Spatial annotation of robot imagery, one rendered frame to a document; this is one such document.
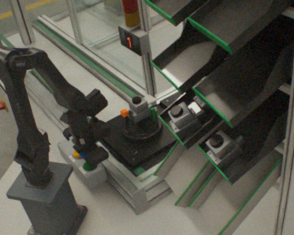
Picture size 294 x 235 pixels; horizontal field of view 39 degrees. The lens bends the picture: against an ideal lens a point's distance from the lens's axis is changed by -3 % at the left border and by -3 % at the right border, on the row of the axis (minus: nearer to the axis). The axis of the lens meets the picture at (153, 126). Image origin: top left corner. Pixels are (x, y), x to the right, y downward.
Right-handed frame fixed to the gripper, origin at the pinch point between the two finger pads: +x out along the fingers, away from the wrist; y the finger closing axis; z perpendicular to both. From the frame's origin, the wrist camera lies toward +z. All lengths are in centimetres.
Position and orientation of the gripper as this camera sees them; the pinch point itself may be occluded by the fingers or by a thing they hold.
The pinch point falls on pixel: (88, 155)
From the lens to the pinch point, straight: 131.8
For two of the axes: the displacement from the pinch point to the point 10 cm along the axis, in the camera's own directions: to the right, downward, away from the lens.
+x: 1.2, 7.5, 6.4
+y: -5.9, -4.7, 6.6
